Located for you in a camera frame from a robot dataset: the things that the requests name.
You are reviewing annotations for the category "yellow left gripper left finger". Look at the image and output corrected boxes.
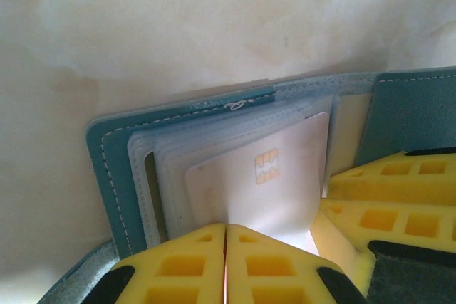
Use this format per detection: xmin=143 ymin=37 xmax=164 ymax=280
xmin=93 ymin=223 xmax=227 ymax=304

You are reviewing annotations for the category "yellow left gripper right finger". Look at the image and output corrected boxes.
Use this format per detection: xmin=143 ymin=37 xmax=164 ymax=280
xmin=226 ymin=224 xmax=368 ymax=304

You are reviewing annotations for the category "white VIP chip card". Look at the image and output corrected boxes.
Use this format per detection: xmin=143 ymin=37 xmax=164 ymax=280
xmin=184 ymin=111 xmax=331 ymax=258

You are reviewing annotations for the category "teal leather card holder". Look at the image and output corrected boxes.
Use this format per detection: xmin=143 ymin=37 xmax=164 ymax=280
xmin=46 ymin=65 xmax=456 ymax=304

